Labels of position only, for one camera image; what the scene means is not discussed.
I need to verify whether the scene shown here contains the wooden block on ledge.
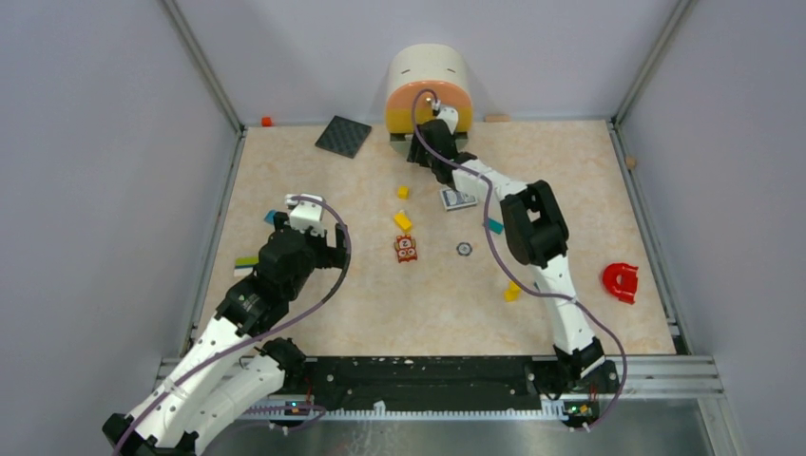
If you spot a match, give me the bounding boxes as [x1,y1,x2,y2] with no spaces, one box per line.
[484,114,511,123]

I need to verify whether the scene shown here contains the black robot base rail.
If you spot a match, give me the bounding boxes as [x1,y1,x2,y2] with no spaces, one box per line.
[245,353,622,417]

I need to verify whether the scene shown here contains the red plastic horseshoe toy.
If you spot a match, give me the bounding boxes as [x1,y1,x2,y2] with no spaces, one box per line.
[602,263,639,305]

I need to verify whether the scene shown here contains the teal block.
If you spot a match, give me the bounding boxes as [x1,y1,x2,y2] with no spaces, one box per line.
[486,218,504,235]

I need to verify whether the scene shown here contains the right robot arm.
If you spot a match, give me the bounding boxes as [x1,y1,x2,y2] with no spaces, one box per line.
[407,96,605,391]

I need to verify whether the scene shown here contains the small blue cube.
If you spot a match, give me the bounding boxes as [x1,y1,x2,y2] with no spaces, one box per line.
[264,210,277,225]

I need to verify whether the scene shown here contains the green blue white block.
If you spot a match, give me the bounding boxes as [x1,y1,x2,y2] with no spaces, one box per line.
[233,256,259,277]

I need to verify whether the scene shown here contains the white round drawer organizer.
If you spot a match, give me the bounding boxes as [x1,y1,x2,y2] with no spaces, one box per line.
[385,44,473,154]

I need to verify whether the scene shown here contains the black lego plate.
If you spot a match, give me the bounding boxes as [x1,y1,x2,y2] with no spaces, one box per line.
[315,116,372,159]

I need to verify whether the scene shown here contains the yellow cube block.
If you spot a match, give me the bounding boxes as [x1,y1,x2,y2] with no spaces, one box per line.
[393,212,413,234]

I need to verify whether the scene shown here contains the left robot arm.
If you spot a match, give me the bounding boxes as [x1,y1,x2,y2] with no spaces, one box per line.
[102,194,352,455]

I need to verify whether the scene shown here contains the blue playing card box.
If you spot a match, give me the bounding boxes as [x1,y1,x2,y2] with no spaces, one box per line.
[439,188,478,212]

